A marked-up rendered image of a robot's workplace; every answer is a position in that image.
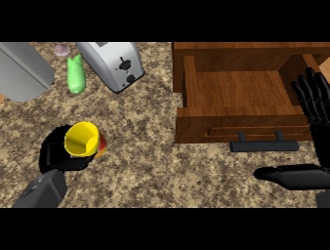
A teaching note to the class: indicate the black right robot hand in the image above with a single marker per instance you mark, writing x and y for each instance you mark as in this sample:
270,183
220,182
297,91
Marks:
325,136

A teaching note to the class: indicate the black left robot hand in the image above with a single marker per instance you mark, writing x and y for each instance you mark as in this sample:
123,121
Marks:
55,156

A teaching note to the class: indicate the yellow cup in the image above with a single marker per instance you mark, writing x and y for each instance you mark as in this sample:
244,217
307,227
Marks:
82,139

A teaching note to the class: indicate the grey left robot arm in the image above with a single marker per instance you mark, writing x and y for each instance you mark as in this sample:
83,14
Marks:
41,190

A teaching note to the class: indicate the wooden drawer front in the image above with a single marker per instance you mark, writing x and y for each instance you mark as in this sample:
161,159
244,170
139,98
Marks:
241,125

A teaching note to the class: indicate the wooden drawer cabinet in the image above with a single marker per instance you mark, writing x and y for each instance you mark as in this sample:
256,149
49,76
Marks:
248,74

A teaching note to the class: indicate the green cucumber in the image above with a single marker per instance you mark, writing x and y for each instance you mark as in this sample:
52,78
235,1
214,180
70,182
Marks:
76,75

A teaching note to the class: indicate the large grey appliance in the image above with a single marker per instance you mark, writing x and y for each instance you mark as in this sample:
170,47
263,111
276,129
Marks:
11,70

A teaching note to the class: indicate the silver toaster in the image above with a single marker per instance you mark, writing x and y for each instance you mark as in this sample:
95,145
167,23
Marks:
114,65

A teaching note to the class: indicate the purple garlic bulb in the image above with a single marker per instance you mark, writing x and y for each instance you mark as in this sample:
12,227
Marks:
61,49

